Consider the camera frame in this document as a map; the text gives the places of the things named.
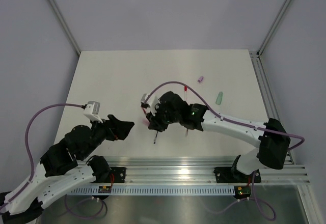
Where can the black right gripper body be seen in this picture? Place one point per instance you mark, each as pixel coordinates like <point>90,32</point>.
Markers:
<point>162,114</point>

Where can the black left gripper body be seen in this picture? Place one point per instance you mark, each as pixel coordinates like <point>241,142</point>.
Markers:
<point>101,131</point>

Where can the blue ballpoint pen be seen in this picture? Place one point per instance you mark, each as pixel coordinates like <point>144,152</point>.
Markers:
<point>155,138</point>

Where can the red marker pen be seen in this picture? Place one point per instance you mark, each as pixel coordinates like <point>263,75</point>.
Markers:
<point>185,92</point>

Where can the green highlighter pen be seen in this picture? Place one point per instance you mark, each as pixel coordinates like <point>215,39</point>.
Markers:
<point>219,98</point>

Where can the pink highlighter pen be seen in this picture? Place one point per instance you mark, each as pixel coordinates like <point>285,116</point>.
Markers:
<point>145,122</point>

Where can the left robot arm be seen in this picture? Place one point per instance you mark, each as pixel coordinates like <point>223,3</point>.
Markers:
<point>64,167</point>

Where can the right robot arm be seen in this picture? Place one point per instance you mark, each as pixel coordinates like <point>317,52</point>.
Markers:
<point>268,139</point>

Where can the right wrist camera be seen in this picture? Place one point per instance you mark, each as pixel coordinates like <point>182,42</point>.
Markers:
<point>148,103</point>

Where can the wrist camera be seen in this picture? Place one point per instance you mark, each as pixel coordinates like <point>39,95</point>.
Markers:
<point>148,103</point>
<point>91,111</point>

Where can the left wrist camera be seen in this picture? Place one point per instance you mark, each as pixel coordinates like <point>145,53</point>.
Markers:
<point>91,111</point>

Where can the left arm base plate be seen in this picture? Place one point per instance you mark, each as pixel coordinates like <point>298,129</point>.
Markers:
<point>117,174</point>

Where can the aluminium rail base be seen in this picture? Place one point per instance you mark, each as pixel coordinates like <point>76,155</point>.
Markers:
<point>197,171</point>

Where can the white slotted cable duct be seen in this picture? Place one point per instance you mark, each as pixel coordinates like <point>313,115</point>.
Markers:
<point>155,190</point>

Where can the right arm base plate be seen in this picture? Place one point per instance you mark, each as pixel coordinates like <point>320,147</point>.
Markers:
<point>224,175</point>

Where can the right side aluminium rail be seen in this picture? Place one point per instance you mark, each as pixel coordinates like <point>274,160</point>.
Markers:
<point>264,86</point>

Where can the left aluminium frame post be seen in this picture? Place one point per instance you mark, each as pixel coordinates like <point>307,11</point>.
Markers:
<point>64,25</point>

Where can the aluminium frame post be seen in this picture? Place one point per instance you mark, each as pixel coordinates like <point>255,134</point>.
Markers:
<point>281,14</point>
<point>64,25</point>

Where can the right aluminium frame post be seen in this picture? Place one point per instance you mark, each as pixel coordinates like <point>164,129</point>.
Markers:
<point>281,14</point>

